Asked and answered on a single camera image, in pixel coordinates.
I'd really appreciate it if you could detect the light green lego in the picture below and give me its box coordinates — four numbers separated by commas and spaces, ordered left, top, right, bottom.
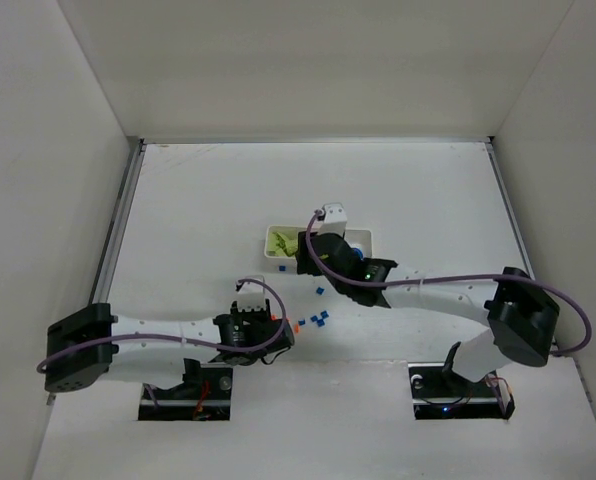
271, 231, 288, 251

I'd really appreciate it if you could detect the light green lego brick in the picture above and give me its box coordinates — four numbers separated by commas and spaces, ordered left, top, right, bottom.
282, 239, 299, 257

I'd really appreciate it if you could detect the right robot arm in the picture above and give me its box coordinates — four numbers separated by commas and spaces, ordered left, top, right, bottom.
296, 231, 560, 383

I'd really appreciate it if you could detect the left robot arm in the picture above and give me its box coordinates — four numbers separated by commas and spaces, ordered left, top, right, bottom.
37, 301, 295, 394

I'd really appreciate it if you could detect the white sorting tray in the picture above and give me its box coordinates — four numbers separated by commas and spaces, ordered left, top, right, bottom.
263, 225, 373, 273

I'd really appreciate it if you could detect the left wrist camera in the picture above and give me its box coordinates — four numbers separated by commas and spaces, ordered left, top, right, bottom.
236, 275, 266, 311

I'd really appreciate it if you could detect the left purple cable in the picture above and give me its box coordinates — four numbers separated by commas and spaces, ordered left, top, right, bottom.
36, 279, 288, 374

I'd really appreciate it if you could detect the purple cable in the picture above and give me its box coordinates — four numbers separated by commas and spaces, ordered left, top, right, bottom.
305, 208, 593, 357
36, 279, 288, 374

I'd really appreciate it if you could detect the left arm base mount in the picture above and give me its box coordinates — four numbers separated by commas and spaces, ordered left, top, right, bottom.
137, 360, 233, 422

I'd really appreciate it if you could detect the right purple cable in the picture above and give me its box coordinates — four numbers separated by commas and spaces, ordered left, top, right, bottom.
305, 208, 593, 357

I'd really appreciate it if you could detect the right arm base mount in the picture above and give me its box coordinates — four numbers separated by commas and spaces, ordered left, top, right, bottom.
408, 342, 516, 421

